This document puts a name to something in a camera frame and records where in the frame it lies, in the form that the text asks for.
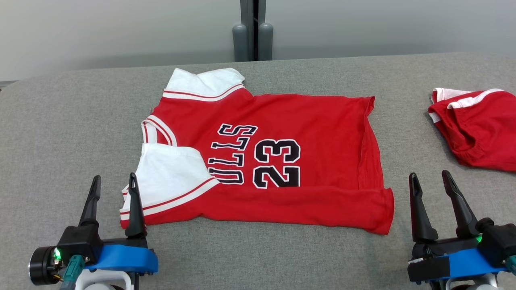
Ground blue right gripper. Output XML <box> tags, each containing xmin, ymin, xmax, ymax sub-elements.
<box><xmin>407</xmin><ymin>169</ymin><xmax>509</xmax><ymax>285</ymax></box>

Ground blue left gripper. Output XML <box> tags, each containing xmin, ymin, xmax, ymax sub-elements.
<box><xmin>78</xmin><ymin>172</ymin><xmax>159</xmax><ymax>279</ymax></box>

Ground red shorts with white trim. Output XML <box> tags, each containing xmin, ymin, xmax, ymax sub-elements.
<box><xmin>428</xmin><ymin>87</ymin><xmax>516</xmax><ymax>173</ymax></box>

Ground red jersey number 23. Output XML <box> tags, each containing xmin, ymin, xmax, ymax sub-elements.
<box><xmin>119</xmin><ymin>67</ymin><xmax>395</xmax><ymax>236</ymax></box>

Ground grey cylindrical door stop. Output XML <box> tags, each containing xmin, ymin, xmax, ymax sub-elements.
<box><xmin>232</xmin><ymin>24</ymin><xmax>248</xmax><ymax>62</ymax></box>
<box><xmin>258</xmin><ymin>23</ymin><xmax>274</xmax><ymax>61</ymax></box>

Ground teal left cable plug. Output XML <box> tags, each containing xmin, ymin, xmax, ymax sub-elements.
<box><xmin>59</xmin><ymin>255</ymin><xmax>86</xmax><ymax>290</ymax></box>

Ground grey vertical door frame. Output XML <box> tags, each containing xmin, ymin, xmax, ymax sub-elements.
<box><xmin>240</xmin><ymin>0</ymin><xmax>267</xmax><ymax>62</ymax></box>

